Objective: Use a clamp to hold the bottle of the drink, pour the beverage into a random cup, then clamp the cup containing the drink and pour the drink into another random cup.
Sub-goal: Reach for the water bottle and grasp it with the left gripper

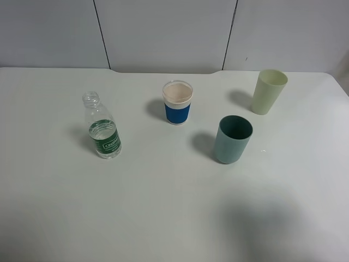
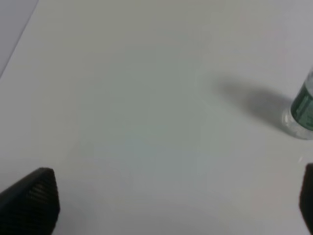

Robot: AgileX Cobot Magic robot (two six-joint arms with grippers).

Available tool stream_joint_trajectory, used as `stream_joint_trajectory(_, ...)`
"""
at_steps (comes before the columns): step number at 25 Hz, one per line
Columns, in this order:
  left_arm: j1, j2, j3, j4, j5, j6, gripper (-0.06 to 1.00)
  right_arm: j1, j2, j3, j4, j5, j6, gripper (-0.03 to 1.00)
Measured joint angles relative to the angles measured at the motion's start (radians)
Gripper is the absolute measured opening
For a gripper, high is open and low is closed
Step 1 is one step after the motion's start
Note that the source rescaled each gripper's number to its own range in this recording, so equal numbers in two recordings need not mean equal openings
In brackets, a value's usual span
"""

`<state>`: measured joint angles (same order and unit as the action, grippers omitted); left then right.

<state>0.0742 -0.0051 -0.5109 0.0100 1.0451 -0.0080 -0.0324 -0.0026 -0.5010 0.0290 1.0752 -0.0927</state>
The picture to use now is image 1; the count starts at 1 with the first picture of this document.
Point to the teal plastic cup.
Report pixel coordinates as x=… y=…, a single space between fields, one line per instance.
x=232 y=138

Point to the clear bottle with green label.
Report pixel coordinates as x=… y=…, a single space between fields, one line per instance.
x=101 y=126

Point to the clear cup with blue sleeve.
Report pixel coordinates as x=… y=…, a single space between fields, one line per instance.
x=177 y=97

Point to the pale green plastic cup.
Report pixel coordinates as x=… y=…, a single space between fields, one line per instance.
x=269 y=85

